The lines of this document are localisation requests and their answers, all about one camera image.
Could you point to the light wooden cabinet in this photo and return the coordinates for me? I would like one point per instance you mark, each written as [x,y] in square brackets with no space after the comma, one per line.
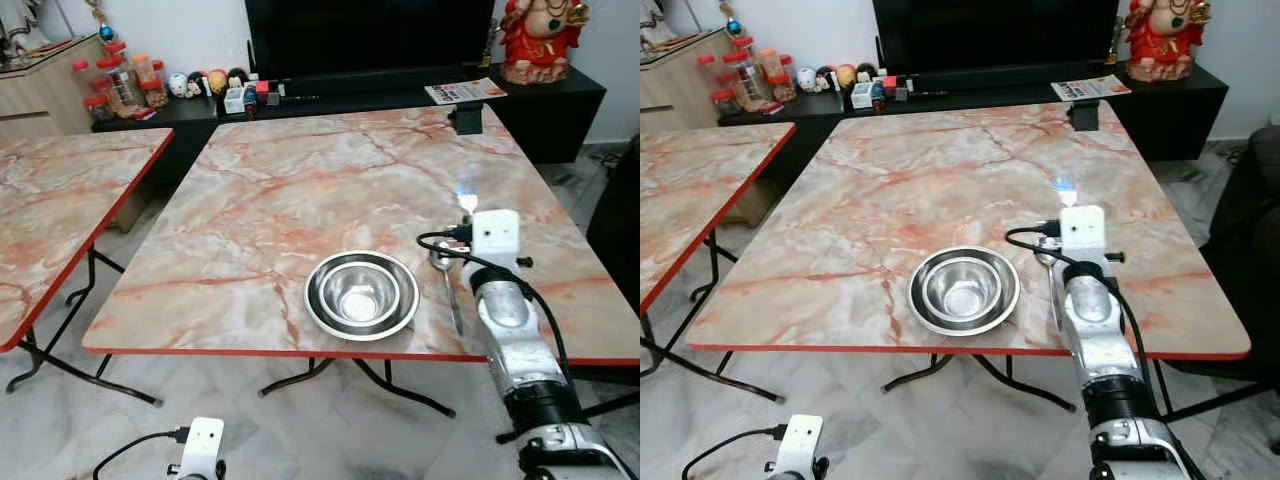
[670,90]
[40,95]

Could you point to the dark toy figure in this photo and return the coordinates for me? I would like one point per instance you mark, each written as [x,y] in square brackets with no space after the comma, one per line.
[867,73]
[238,78]

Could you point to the black table clamp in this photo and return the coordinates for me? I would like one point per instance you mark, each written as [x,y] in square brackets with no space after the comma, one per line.
[1085,115]
[467,119]

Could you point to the marble top folding table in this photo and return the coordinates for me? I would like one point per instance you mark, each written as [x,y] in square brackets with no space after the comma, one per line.
[900,185]
[690,190]
[50,210]
[300,190]

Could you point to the metal spoon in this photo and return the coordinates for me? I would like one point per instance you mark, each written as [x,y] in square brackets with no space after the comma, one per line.
[442,257]
[1045,252]

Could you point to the hanging bead ornament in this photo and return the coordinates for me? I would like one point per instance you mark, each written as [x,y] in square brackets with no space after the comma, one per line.
[103,28]
[733,24]

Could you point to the stainless steel bowl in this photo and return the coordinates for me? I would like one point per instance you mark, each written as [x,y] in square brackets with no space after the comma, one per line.
[964,291]
[362,295]

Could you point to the large red lid plastic jar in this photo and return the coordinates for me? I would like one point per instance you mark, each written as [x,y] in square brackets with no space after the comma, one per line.
[745,83]
[120,88]

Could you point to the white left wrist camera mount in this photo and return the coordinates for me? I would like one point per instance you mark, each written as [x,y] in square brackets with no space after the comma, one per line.
[801,442]
[204,445]

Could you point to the white blue toy figure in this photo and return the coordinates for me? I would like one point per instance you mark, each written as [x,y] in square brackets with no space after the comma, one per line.
[806,80]
[178,85]

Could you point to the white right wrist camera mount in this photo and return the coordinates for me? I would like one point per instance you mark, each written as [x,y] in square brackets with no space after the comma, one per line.
[495,238]
[1083,233]

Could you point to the small red lid jar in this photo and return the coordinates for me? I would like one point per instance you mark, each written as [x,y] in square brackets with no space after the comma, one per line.
[98,110]
[725,105]

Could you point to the black television console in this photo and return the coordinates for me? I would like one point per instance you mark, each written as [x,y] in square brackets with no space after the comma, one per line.
[545,110]
[1170,108]

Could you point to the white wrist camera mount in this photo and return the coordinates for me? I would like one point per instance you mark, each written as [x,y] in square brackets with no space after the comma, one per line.
[204,445]
[1083,233]
[495,238]
[801,442]

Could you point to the printed leaflet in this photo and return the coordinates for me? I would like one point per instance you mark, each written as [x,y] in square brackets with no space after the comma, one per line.
[1090,87]
[465,91]

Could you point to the red seated figurine statue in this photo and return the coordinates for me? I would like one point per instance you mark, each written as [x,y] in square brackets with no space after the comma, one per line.
[1165,38]
[540,40]

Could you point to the black flat screen television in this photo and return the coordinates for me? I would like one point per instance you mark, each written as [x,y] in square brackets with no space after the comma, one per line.
[370,35]
[995,32]

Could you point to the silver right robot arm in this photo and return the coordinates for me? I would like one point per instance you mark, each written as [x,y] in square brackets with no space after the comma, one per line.
[520,350]
[1100,345]

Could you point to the dark upholstered seat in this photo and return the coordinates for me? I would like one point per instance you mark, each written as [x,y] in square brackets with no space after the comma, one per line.
[618,230]
[1250,240]

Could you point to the orange filled plastic jar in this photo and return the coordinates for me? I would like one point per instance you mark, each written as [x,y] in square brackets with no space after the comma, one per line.
[770,64]
[146,69]

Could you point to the yellow toy figure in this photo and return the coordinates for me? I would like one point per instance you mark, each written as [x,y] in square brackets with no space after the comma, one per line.
[217,80]
[846,75]

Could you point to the small white box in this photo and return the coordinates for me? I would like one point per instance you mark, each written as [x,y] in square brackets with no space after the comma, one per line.
[861,96]
[234,101]

